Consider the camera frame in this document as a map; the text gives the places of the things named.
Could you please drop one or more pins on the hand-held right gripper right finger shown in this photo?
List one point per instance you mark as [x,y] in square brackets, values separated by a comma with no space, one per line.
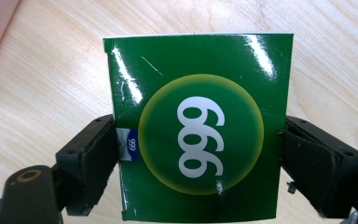
[323,168]

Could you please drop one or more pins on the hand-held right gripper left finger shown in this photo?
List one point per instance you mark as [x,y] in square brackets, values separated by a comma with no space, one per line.
[87,161]

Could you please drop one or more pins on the green cardboard box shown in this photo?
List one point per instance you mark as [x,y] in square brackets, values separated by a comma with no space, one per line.
[199,124]

